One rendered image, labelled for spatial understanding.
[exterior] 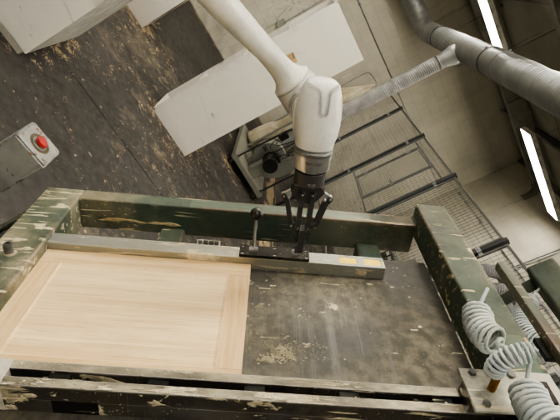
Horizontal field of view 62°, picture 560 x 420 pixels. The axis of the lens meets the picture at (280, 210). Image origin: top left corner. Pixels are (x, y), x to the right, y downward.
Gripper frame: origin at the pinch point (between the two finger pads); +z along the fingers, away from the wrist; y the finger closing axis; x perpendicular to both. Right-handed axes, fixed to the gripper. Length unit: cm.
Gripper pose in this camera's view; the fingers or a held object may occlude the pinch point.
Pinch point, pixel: (301, 239)
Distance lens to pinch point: 122.5
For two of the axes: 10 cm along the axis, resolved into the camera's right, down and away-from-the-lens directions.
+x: 0.0, -5.0, 8.7
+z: -0.9, 8.6, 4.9
